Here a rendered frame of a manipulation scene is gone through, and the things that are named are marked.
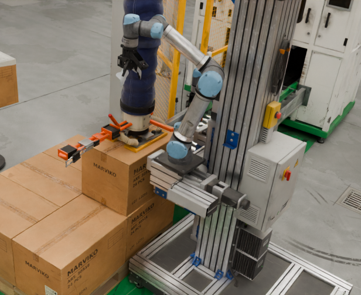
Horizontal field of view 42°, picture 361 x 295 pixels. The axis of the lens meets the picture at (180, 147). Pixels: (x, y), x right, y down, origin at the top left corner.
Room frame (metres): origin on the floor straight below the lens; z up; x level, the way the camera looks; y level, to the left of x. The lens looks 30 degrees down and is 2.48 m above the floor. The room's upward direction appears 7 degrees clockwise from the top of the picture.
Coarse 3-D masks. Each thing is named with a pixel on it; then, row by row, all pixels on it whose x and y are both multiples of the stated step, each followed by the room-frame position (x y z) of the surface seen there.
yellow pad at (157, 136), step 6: (156, 132) 2.80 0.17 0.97; (162, 132) 2.81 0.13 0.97; (138, 138) 2.65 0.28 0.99; (150, 138) 2.71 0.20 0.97; (156, 138) 2.73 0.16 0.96; (126, 144) 2.61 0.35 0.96; (138, 144) 2.62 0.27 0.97; (144, 144) 2.63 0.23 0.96; (150, 144) 2.66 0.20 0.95; (132, 150) 2.55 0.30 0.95; (138, 150) 2.56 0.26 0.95
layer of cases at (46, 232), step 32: (32, 160) 2.92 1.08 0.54; (64, 160) 2.97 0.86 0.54; (0, 192) 2.50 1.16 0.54; (32, 192) 2.55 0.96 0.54; (64, 192) 2.58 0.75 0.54; (0, 224) 2.18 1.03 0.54; (32, 224) 2.22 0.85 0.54; (64, 224) 2.25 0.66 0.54; (96, 224) 2.29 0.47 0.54; (128, 224) 2.41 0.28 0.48; (160, 224) 2.76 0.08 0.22; (0, 256) 2.13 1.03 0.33; (32, 256) 1.99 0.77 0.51; (64, 256) 1.98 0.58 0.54; (96, 256) 2.13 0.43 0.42; (128, 256) 2.43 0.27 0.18; (32, 288) 2.00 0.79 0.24; (64, 288) 1.90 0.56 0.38; (96, 288) 2.14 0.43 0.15
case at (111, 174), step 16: (112, 144) 2.62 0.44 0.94; (160, 144) 2.69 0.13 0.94; (96, 160) 2.53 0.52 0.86; (112, 160) 2.46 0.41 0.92; (128, 160) 2.44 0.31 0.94; (144, 160) 2.53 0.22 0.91; (96, 176) 2.53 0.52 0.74; (112, 176) 2.46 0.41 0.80; (128, 176) 2.40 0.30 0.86; (144, 176) 2.54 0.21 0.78; (96, 192) 2.53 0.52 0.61; (112, 192) 2.46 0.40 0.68; (128, 192) 2.40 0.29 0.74; (144, 192) 2.55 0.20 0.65; (112, 208) 2.46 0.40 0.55; (128, 208) 2.41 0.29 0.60
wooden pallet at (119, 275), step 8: (168, 224) 2.86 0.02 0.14; (160, 232) 2.76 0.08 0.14; (152, 240) 2.68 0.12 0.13; (128, 264) 2.43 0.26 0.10; (120, 272) 2.35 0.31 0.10; (128, 272) 2.43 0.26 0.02; (0, 280) 2.14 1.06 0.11; (112, 280) 2.34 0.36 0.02; (120, 280) 2.35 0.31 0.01; (0, 288) 2.15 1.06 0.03; (8, 288) 2.11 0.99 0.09; (16, 288) 2.07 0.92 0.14; (104, 288) 2.26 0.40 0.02; (112, 288) 2.28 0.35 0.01
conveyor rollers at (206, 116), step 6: (282, 90) 4.91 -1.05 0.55; (288, 96) 4.78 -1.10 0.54; (282, 102) 4.61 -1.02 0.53; (210, 108) 4.22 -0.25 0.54; (204, 114) 4.06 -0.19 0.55; (210, 114) 4.11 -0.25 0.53; (204, 120) 3.95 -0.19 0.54; (198, 126) 3.78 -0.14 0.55; (192, 144) 3.48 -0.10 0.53; (192, 150) 3.37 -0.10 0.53
